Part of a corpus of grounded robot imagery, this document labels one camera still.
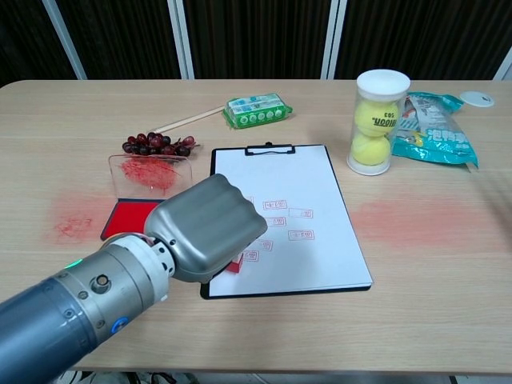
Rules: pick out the teal snack bag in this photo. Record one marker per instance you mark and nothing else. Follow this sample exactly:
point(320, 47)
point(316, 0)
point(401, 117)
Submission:
point(440, 136)

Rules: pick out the red rubber stamp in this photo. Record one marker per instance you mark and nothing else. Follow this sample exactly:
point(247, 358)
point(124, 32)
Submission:
point(235, 265)

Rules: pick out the white round table cap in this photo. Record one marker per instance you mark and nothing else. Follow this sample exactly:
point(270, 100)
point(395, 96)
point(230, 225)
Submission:
point(476, 98)

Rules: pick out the clear tennis ball tube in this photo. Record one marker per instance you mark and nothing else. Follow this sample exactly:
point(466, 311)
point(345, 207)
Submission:
point(382, 84)

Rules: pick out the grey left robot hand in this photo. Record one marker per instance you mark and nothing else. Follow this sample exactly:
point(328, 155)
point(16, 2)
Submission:
point(208, 228)

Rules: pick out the yellow tennis ball with print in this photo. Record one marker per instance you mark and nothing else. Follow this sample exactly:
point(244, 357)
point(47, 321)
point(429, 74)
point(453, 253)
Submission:
point(372, 114)

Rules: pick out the dark red grape bunch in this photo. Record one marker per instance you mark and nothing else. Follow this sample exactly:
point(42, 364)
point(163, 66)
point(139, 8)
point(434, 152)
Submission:
point(156, 145)

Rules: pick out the thin wooden stick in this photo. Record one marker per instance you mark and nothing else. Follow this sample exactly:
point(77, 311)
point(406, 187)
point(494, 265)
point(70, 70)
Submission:
point(188, 119)

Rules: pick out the white stamped paper sheet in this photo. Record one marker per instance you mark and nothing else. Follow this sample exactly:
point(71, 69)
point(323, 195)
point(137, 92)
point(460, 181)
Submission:
point(288, 172)

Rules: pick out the plain yellow tennis ball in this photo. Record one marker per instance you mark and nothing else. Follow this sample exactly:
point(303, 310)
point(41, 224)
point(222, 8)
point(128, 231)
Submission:
point(370, 149)

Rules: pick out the black clipboard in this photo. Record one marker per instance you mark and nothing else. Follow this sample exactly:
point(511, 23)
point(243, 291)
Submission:
point(280, 295)

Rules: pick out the red ink pad case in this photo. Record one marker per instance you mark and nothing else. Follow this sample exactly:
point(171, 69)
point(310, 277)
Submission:
point(128, 216)

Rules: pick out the white partition post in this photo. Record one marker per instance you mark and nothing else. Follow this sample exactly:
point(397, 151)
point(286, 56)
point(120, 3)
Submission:
point(182, 40)
point(64, 40)
point(334, 40)
point(505, 68)

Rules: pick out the green tissue pack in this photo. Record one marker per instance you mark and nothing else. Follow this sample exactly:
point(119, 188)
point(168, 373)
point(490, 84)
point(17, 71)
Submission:
point(256, 110)

